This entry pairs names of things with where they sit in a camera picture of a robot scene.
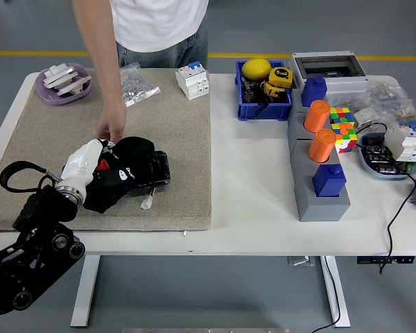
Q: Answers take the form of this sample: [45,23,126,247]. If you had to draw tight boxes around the person's right hand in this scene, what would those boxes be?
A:
[94,103,128,144]

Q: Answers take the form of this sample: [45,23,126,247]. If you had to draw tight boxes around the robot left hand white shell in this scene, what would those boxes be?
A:
[60,137,136,191]

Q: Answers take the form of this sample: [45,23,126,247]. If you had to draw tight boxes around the black glossy panel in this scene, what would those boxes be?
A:
[126,149,171,198]

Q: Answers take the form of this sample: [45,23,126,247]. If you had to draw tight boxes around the black desk control panel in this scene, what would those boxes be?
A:
[356,255,415,265]

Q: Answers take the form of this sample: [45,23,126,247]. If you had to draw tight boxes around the clear bag of screws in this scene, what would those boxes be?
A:
[119,61,162,108]

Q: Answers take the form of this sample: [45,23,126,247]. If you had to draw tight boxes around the white plastic part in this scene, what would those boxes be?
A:
[55,74,92,97]
[42,63,79,89]

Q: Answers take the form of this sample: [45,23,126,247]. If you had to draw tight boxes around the grey-brown mat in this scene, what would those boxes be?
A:
[0,67,212,233]

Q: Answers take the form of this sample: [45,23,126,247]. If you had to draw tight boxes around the purple tray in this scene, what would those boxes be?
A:
[34,62,92,106]

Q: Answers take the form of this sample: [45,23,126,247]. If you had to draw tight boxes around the person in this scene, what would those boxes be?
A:
[71,0,209,69]

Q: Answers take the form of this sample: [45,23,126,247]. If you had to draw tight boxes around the white table leg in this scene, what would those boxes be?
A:
[70,255,101,327]
[320,255,351,329]

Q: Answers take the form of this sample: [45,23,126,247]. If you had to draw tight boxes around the dark hand tool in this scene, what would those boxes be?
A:
[241,75,264,104]

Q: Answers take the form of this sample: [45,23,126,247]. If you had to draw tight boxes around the blue plastic bin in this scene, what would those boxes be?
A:
[234,60,294,121]

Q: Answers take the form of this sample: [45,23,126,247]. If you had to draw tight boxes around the yellow ball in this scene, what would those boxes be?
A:
[241,58,273,81]

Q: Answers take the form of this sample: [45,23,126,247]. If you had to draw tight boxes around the yellow black tool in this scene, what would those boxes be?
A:
[262,81,287,99]

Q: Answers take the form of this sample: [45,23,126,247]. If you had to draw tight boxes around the yellow black tape measure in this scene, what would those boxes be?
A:
[268,67,295,88]

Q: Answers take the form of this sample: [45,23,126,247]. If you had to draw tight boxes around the blue square peg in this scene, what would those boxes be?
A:
[313,164,347,198]
[300,76,329,108]

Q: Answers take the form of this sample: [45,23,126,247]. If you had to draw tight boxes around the orange cylinder peg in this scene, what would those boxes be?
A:
[304,100,331,134]
[308,129,336,164]

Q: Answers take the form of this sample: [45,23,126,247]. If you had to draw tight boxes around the grey peg holder block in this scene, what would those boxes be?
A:
[286,88,352,223]

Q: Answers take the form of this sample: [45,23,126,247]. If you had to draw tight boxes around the colourful puzzle cube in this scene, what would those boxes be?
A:
[330,123,358,155]
[329,107,354,126]

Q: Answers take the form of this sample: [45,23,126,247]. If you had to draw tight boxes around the clear bag with white part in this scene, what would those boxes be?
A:
[352,106,380,130]

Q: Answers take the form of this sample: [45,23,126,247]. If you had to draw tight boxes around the blue-grey tray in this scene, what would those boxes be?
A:
[358,131,416,181]

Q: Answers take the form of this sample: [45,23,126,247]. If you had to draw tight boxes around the dark electronic modules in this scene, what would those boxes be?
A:
[363,136,413,174]

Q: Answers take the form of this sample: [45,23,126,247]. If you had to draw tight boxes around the clear bag of components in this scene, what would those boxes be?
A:
[365,82,416,122]

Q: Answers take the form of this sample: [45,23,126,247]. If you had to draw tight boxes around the large white circuit breaker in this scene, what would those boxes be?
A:
[383,119,416,163]

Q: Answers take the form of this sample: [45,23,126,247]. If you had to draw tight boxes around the red wire with white connector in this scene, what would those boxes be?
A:
[140,187,157,210]

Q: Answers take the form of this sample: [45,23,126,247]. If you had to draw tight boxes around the white circuit breaker blue switch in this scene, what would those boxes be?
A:
[175,61,210,101]

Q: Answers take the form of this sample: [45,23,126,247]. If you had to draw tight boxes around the silver bracket under table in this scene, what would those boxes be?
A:
[286,255,316,267]

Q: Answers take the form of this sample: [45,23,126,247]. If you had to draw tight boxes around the grey enclosure box clear lid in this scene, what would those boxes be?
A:
[288,51,370,96]

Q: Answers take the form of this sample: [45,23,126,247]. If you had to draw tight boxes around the thin black wire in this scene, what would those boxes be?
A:
[354,121,390,150]

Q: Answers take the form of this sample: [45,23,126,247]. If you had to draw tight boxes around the black floor cable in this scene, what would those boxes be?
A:
[311,256,341,333]

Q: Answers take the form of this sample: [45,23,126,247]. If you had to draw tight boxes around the black power cable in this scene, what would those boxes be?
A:
[379,173,416,275]

